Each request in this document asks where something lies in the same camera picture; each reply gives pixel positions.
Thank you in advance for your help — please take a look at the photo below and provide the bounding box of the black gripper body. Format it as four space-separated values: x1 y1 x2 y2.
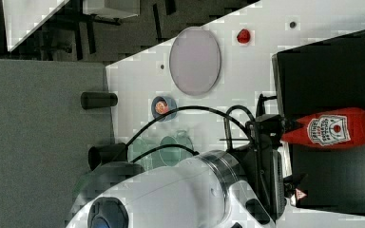
231 113 296 222

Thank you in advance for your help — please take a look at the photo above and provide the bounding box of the red ketchup bottle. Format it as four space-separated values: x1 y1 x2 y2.
281 107 365 149

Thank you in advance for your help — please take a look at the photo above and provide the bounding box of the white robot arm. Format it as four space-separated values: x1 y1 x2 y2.
65 114 292 228

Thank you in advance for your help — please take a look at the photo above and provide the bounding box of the black toaster oven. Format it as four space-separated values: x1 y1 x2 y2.
272 29 365 216

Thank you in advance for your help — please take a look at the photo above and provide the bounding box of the orange slice toy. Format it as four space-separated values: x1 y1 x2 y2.
155 101 169 115

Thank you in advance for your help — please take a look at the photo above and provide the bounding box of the small blue bowl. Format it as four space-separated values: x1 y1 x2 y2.
151 96 177 118

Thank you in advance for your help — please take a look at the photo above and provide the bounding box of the round grey plate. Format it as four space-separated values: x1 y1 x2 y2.
169 27 221 96

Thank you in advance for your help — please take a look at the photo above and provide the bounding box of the red strawberry toy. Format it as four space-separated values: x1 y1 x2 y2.
237 28 251 44

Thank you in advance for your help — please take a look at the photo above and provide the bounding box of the white side table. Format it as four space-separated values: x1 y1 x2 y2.
2 0 69 52

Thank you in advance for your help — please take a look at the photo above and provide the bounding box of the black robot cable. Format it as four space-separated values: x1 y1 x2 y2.
125 104 257 164

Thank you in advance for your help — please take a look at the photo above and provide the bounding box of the green cup with handle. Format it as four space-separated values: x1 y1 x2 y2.
159 130 194 166

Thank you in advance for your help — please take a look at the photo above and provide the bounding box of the black cylinder post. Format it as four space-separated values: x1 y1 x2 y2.
81 92 118 109

